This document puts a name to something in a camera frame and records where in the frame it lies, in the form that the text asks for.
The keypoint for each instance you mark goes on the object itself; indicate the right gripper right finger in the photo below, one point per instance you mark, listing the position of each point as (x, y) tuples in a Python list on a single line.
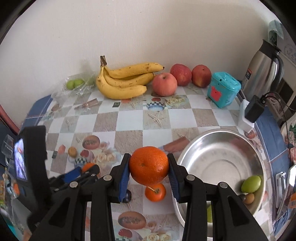
[(231, 218)]

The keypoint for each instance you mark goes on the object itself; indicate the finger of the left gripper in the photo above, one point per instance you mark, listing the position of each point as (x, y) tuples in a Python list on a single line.
[(86, 178), (65, 178)]

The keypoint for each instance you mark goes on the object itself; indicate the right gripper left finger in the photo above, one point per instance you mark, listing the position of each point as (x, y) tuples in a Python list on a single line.
[(65, 220)]

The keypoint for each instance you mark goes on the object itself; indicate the small green fruit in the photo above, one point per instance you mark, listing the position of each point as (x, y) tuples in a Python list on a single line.
[(209, 214)]

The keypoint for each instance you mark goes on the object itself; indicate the small brown longan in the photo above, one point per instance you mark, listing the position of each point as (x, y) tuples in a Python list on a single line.
[(249, 198), (72, 152)]

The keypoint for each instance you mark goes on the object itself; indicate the large green fruit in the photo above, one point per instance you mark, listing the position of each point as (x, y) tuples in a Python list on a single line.
[(251, 184)]

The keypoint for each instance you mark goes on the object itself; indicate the dark plum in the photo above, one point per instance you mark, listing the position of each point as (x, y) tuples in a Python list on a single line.
[(242, 197), (128, 197)]

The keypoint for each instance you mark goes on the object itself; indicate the orange tangerine with stem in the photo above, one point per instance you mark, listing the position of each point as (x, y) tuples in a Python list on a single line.
[(155, 193)]

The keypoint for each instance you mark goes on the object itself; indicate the orange tangerine front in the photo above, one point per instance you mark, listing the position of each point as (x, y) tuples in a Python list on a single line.
[(148, 165)]

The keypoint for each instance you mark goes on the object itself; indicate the dark plum front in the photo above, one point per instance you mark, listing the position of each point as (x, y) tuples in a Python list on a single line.
[(242, 197)]

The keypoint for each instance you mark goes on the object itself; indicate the clear bag of green fruits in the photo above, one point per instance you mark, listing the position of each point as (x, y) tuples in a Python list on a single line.
[(74, 85)]

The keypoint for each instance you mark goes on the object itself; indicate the glass mug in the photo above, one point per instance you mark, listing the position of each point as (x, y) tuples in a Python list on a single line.
[(7, 150)]

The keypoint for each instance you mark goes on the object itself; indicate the smartphone on stand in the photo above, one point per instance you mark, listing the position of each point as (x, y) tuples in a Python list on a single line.
[(285, 182)]

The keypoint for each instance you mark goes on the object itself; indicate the large steel basin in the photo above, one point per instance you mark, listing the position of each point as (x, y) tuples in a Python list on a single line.
[(222, 155)]

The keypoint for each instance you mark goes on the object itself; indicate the black charger on white base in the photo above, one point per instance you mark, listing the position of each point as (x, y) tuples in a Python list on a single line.
[(250, 111)]

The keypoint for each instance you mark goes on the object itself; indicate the yellow banana bunch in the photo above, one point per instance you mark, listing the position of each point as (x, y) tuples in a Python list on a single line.
[(127, 82)]

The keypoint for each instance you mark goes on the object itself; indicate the white plastic shelf rack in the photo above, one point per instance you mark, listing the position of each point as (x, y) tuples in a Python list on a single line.
[(278, 35)]

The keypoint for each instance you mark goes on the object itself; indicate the teal plastic box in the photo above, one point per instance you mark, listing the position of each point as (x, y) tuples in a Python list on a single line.
[(223, 88)]

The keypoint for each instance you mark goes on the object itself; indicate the pale pink apple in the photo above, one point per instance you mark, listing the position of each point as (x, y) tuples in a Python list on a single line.
[(164, 84)]

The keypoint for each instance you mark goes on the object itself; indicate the red apple right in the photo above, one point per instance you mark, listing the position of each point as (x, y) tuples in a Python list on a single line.
[(201, 76)]

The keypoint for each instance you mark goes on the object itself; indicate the red apple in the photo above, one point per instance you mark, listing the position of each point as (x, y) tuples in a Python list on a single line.
[(201, 76), (182, 74)]

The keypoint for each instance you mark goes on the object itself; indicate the steel thermos jug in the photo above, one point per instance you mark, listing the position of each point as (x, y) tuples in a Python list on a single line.
[(264, 72)]

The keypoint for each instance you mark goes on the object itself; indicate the red apple middle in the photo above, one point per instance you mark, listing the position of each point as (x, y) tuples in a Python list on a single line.
[(182, 74)]

